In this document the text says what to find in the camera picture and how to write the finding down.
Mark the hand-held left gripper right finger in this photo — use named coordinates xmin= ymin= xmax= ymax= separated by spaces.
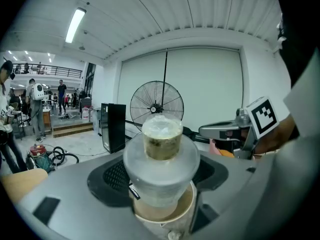
xmin=189 ymin=151 xmax=284 ymax=240

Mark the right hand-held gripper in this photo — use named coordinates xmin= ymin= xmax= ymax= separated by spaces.
xmin=198 ymin=96 xmax=280 ymax=160

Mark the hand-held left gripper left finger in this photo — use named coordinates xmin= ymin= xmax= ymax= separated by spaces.
xmin=18 ymin=153 xmax=161 ymax=240

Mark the clear plastic cup with lid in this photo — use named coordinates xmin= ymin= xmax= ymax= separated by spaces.
xmin=122 ymin=112 xmax=201 ymax=209

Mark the person's right forearm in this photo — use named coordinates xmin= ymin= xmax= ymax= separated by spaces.
xmin=253 ymin=113 xmax=300 ymax=155

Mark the pink cloth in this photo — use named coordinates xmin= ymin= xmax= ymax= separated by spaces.
xmin=209 ymin=138 xmax=222 ymax=157

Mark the orange cushion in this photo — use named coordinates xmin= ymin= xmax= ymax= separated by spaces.
xmin=218 ymin=148 xmax=235 ymax=158

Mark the red green vacuum cleaner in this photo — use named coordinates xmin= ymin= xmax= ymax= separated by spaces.
xmin=25 ymin=143 xmax=56 ymax=174

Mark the oval wooden table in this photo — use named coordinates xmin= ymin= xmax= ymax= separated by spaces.
xmin=0 ymin=168 xmax=49 ymax=205

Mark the black framed tree picture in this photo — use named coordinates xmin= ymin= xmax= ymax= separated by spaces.
xmin=128 ymin=182 xmax=142 ymax=201

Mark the wooden platform step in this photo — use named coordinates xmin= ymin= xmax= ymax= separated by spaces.
xmin=50 ymin=121 xmax=95 ymax=139

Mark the black cabinet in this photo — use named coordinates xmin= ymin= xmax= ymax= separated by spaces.
xmin=100 ymin=102 xmax=127 ymax=155

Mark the black standing fan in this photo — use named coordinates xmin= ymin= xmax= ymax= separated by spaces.
xmin=129 ymin=80 xmax=185 ymax=133

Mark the white bubble backpack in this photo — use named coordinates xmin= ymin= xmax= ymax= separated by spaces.
xmin=32 ymin=83 xmax=45 ymax=101

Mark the person's black shirt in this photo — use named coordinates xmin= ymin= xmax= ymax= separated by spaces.
xmin=276 ymin=0 xmax=320 ymax=90

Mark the black mezzanine railing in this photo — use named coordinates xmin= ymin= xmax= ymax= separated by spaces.
xmin=11 ymin=63 xmax=84 ymax=80

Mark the long ceiling light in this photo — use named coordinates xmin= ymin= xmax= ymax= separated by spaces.
xmin=65 ymin=7 xmax=87 ymax=44

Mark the black vacuum hose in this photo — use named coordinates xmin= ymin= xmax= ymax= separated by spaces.
xmin=49 ymin=146 xmax=80 ymax=167

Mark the black wall cable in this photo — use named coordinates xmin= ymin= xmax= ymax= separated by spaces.
xmin=162 ymin=48 xmax=169 ymax=105

